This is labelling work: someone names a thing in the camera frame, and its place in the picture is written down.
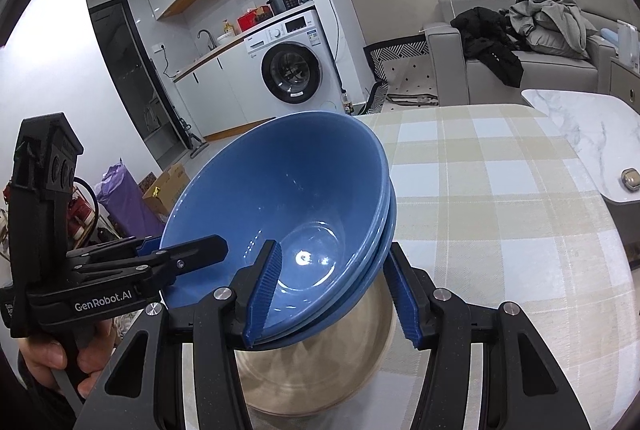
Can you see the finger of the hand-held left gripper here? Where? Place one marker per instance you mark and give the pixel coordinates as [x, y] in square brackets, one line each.
[147, 246]
[200, 247]

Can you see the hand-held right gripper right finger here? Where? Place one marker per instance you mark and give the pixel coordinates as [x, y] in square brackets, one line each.
[405, 305]

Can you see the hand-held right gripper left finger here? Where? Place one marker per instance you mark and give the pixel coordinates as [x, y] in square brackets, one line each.
[262, 300]

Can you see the blue bowl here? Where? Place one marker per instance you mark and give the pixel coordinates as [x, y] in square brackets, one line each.
[377, 250]
[280, 180]
[384, 251]

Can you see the beige plate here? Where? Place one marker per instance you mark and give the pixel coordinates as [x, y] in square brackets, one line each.
[320, 370]

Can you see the person's left hand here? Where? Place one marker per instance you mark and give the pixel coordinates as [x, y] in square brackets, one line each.
[45, 355]

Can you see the purple bag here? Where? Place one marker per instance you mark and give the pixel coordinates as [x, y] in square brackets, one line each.
[125, 200]

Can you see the cardboard box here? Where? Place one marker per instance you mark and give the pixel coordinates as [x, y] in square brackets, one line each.
[167, 190]

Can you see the upright vacuum cleaner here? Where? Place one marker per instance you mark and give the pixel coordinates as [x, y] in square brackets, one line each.
[197, 145]

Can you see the checked tablecloth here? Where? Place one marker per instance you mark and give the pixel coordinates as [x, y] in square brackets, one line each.
[500, 235]

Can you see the white kitchen base cabinet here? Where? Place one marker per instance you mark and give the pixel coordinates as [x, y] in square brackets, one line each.
[220, 90]

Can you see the black glass door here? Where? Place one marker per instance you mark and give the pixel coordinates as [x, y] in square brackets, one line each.
[130, 85]

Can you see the metal faucet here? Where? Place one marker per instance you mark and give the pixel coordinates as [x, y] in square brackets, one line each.
[214, 42]

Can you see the small plastic bottle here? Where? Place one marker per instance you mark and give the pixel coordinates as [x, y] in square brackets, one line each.
[345, 101]

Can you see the soap bottle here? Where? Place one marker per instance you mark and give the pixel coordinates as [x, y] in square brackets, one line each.
[229, 28]

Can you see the red box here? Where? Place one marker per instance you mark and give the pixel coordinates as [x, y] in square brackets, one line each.
[252, 21]

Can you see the white washing machine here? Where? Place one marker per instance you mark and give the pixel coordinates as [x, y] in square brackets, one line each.
[290, 27]

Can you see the white marble coffee table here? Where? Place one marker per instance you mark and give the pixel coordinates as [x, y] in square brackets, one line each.
[575, 120]

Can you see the small round metal tin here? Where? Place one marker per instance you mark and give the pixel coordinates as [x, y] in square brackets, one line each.
[630, 180]

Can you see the black pressure cooker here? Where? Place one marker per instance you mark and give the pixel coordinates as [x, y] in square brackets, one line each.
[284, 0]

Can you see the black jacket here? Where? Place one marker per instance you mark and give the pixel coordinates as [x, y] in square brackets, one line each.
[490, 45]

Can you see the grey sofa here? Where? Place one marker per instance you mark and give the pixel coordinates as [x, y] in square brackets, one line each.
[550, 70]

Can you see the grey side cabinet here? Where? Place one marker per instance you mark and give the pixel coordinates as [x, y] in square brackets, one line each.
[625, 77]

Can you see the grey clothes pile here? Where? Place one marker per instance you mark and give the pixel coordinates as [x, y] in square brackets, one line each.
[555, 20]

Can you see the light blue pillow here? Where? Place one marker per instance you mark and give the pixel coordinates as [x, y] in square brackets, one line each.
[609, 35]

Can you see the white kettle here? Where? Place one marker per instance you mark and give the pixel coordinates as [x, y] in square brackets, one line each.
[627, 40]

